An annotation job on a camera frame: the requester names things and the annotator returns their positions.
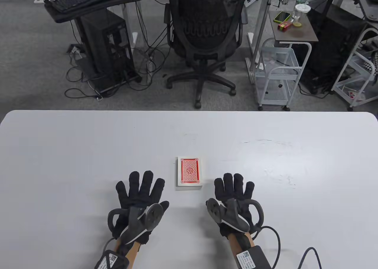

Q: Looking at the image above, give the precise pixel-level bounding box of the person's right hand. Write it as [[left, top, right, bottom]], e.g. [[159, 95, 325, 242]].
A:
[[213, 173, 262, 240]]

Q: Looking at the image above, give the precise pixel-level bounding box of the person's left hand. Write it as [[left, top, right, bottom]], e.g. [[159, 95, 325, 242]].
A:
[[112, 171, 170, 246]]

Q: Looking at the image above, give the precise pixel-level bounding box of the stack of red-backed cards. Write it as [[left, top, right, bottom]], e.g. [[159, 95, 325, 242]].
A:
[[177, 157, 203, 191]]

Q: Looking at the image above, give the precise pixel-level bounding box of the person's left forearm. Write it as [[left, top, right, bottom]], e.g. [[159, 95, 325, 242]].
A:
[[114, 239, 141, 269]]

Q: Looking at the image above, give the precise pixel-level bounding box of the grey tracking controller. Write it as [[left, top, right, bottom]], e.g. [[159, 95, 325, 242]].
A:
[[206, 197, 264, 234], [107, 203, 164, 246]]

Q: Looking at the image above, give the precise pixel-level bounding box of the black computer tower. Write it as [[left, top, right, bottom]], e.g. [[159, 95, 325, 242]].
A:
[[298, 0, 369, 95], [79, 9, 137, 84]]

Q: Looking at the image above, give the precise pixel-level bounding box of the brown side table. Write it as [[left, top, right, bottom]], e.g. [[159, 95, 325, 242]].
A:
[[268, 10, 319, 43]]

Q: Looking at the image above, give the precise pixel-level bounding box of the black mesh office chair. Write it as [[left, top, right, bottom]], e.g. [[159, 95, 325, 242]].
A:
[[164, 0, 249, 109]]

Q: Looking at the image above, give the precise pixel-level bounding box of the green-cased phone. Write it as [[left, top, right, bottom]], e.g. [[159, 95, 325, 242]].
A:
[[273, 11, 291, 23]]

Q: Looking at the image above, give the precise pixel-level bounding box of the black white checkered cloth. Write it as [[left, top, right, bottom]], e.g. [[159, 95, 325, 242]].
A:
[[362, 52, 378, 76]]

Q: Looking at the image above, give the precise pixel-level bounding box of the glass jar white lid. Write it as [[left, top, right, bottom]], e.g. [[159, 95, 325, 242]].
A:
[[292, 4, 311, 27]]

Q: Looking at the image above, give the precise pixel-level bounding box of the black wrist module cable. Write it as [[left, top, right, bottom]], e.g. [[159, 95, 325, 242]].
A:
[[102, 237, 116, 253], [254, 226, 322, 269]]

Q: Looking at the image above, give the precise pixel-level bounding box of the tangle of black floor cables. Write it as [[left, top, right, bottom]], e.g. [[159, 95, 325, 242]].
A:
[[64, 43, 166, 101]]

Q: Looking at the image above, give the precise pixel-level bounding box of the white wire cart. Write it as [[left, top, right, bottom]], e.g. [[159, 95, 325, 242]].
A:
[[331, 28, 378, 111], [253, 38, 313, 112]]

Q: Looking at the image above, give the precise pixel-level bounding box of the silver metal post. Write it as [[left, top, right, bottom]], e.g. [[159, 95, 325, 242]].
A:
[[246, 0, 277, 85]]

